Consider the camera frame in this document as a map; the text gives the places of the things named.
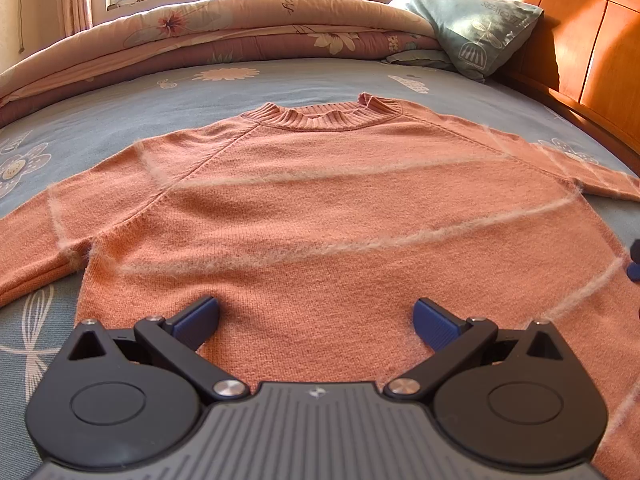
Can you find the pink floral quilt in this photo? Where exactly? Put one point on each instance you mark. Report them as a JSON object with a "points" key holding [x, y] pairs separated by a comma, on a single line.
{"points": [[200, 30]]}

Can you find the blue printed bed sheet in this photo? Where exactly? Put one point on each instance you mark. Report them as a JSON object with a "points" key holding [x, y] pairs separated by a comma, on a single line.
{"points": [[125, 105]]}

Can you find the orange wooden headboard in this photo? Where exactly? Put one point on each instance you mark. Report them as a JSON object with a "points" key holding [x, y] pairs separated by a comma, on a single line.
{"points": [[590, 50]]}

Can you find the orange knit sweater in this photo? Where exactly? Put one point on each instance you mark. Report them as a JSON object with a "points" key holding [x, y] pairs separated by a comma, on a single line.
{"points": [[325, 200]]}

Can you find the flat blue pillow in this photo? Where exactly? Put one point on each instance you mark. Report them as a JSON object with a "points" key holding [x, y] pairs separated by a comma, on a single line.
{"points": [[415, 57]]}

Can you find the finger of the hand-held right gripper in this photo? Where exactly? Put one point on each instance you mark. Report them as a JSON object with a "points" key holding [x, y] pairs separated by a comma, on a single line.
{"points": [[636, 272]]}

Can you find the blue printed pillow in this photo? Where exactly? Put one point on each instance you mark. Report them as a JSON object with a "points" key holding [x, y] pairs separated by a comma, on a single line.
{"points": [[475, 30]]}

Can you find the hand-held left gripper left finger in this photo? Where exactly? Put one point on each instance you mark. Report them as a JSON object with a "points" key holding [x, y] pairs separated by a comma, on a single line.
{"points": [[197, 318]]}

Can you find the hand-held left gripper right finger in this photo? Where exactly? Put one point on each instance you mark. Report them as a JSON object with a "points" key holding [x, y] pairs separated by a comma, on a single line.
{"points": [[435, 321]]}

